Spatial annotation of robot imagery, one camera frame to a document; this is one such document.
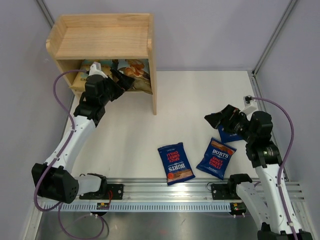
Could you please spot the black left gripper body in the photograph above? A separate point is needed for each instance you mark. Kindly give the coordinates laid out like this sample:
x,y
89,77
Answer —
x,y
113,90

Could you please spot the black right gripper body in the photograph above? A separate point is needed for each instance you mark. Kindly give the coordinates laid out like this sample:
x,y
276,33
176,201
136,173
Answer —
x,y
238,125

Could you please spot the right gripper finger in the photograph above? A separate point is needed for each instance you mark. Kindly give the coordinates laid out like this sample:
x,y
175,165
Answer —
x,y
228,111
215,120

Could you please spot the light blue cassava chips bag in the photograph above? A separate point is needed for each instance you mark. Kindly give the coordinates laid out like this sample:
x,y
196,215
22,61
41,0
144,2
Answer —
x,y
139,70

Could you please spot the blue burts bag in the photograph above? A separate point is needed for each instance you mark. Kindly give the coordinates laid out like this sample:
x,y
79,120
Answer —
x,y
175,163
226,137
216,158

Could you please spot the yellow kettle chips bag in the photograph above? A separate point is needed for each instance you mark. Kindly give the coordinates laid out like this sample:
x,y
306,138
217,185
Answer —
x,y
81,77

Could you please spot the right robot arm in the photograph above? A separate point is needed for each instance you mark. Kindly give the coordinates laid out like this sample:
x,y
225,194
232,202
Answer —
x,y
274,215

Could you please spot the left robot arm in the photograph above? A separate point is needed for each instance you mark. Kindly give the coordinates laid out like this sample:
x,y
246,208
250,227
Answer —
x,y
53,179

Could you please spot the wooden two-tier shelf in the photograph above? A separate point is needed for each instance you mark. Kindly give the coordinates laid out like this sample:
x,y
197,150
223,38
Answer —
x,y
77,37

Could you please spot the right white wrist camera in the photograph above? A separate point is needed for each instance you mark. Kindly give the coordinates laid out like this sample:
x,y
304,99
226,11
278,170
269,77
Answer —
x,y
250,105

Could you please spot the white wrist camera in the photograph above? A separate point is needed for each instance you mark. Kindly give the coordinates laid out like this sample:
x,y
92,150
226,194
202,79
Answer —
x,y
95,69
250,105

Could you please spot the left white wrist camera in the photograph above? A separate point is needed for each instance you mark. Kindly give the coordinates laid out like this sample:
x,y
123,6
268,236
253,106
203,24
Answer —
x,y
95,69

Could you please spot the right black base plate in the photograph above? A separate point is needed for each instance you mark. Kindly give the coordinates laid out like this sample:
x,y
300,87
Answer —
x,y
223,191

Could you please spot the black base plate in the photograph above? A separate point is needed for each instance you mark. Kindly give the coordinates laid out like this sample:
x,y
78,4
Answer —
x,y
113,191
223,191

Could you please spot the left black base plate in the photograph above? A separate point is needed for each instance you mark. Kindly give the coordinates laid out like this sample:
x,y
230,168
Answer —
x,y
113,191

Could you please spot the left aluminium frame post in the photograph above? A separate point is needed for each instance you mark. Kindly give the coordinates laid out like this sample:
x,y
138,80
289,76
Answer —
x,y
45,12

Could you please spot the aluminium frame post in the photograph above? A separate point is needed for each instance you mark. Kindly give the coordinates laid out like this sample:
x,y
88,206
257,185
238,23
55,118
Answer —
x,y
45,12
274,36

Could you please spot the aluminium mounting rail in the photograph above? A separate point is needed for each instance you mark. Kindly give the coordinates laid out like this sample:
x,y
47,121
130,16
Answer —
x,y
153,189

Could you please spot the right aluminium frame post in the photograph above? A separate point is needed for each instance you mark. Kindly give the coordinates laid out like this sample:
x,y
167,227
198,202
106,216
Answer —
x,y
274,36

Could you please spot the white slotted cable duct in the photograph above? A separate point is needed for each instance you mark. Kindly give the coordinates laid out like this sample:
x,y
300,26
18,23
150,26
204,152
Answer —
x,y
148,207

